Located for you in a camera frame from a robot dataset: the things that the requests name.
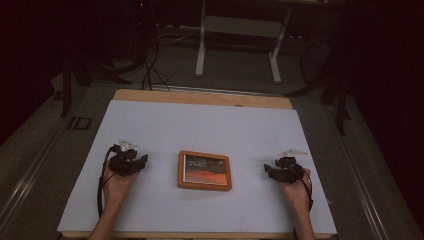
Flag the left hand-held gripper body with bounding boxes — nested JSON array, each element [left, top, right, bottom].
[[108, 138, 142, 178]]

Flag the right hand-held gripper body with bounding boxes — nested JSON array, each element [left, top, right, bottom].
[[270, 148, 306, 185]]

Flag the wooden picture frame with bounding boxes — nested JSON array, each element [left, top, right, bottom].
[[177, 149, 233, 192]]

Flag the person's left hand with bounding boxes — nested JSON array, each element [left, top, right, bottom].
[[102, 162, 141, 208]]

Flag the person's right hand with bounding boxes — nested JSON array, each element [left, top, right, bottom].
[[275, 167, 313, 215]]

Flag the white table mat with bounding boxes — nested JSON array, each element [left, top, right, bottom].
[[56, 99, 338, 235]]

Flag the wooden table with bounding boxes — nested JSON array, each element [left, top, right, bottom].
[[61, 88, 335, 240]]

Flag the dark metal stand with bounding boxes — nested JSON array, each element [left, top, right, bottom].
[[285, 19, 354, 137]]

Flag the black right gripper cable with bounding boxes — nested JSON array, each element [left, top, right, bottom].
[[292, 165, 315, 240]]

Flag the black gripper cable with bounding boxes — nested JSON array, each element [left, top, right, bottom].
[[292, 165, 315, 240], [96, 145, 120, 219]]

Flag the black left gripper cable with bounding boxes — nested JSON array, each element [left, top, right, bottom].
[[96, 145, 120, 219]]

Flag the black floor cables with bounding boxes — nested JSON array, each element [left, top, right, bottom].
[[139, 19, 201, 92]]

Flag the white metal desk frame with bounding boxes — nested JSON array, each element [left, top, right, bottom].
[[194, 0, 295, 85]]

